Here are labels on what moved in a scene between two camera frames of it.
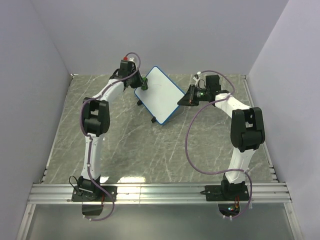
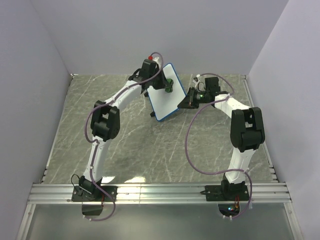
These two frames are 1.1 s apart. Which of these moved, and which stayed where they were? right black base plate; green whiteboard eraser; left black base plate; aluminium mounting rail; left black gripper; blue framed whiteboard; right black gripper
Moved: blue framed whiteboard; green whiteboard eraser; left black gripper
Stayed: right black base plate; right black gripper; aluminium mounting rail; left black base plate
